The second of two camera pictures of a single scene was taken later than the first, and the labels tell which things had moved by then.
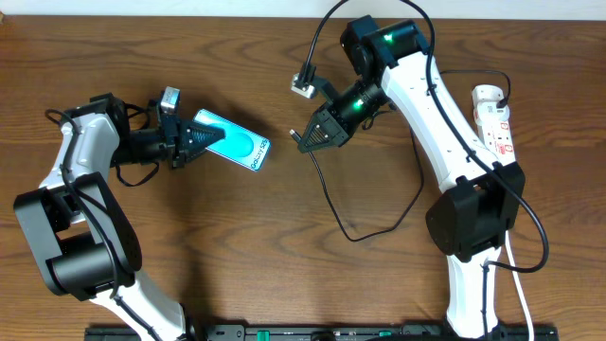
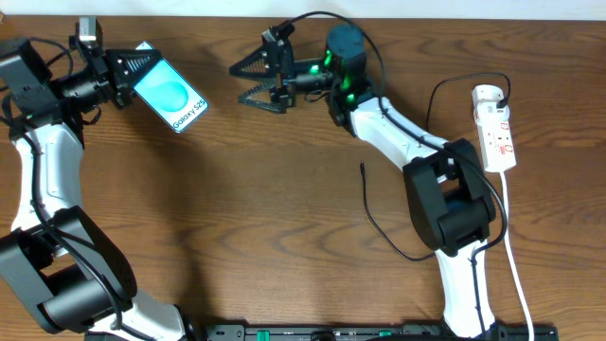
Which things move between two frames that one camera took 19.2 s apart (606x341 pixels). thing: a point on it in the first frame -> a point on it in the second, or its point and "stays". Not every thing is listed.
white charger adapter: [488, 113] stays
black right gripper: [330, 123] -> [280, 59]
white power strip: [495, 137] stays
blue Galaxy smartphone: [239, 144] -> [169, 94]
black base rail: [325, 332] stays
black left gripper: [175, 138] -> [110, 78]
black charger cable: [421, 160] -> [428, 127]
